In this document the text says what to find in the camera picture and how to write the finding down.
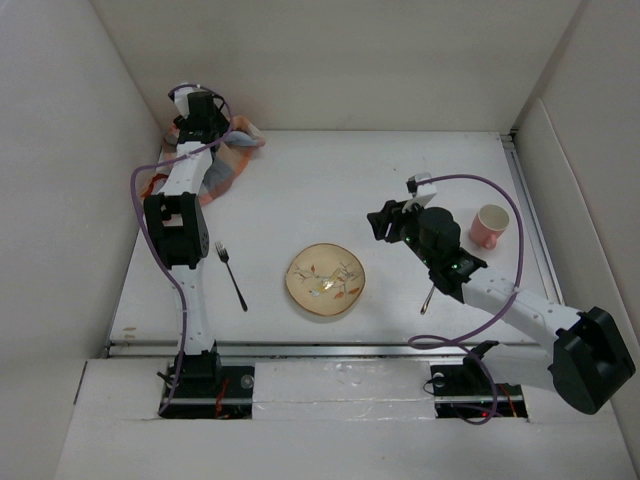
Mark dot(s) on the aluminium right side rail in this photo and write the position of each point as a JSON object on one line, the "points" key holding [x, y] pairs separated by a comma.
{"points": [[539, 247]]}

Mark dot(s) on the black metal fork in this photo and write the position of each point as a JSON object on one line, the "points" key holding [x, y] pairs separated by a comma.
{"points": [[224, 258]]}

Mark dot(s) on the black metal spoon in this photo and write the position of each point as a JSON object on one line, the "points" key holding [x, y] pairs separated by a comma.
{"points": [[427, 301]]}

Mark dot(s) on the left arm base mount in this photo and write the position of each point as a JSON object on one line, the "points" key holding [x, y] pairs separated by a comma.
{"points": [[230, 399]]}

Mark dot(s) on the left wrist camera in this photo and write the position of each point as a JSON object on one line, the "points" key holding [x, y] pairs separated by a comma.
{"points": [[188, 98]]}

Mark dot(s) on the checkered orange blue cloth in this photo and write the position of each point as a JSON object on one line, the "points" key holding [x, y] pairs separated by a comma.
{"points": [[231, 158]]}

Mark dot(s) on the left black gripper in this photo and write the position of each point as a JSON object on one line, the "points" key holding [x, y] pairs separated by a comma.
{"points": [[219, 126]]}

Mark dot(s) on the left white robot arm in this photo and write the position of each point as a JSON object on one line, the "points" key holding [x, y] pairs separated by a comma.
{"points": [[179, 236]]}

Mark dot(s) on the pink ceramic cup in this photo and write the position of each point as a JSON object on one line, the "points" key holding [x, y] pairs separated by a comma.
{"points": [[490, 222]]}

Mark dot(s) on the aluminium rail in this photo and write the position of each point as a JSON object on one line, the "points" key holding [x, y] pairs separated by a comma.
{"points": [[280, 351], [539, 247]]}

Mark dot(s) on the beige floral ceramic plate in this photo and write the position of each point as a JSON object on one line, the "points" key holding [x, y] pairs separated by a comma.
{"points": [[325, 279]]}

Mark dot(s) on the aluminium front rail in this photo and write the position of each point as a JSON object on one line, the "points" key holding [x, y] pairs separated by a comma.
{"points": [[280, 351]]}

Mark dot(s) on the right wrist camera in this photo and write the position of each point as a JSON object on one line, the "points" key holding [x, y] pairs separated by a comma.
{"points": [[421, 188]]}

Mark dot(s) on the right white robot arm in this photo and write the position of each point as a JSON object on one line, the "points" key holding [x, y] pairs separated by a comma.
{"points": [[582, 357]]}

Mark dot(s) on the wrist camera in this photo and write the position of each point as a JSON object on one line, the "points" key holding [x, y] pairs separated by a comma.
{"points": [[188, 98], [421, 188]]}

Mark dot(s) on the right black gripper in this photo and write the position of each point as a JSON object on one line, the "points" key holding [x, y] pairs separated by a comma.
{"points": [[392, 212]]}

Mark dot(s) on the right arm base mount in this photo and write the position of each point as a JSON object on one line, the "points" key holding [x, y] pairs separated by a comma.
{"points": [[463, 391]]}

